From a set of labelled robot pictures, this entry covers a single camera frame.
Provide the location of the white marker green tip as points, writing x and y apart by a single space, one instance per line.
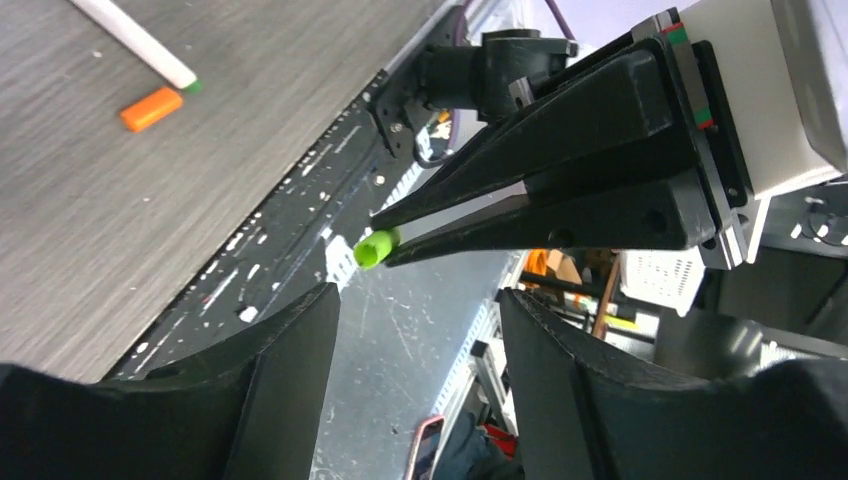
139 41

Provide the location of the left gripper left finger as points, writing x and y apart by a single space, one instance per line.
247 407

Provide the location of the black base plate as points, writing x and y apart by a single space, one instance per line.
302 233

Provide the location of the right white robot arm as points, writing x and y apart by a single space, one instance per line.
511 69

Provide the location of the green pen cap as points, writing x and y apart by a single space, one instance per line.
375 248

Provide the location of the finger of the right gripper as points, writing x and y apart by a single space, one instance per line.
668 214

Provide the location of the orange pen cap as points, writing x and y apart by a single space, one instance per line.
151 109

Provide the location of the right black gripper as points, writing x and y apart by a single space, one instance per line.
614 135

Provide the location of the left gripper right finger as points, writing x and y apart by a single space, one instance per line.
588 410

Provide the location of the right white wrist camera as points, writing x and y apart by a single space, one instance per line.
784 68

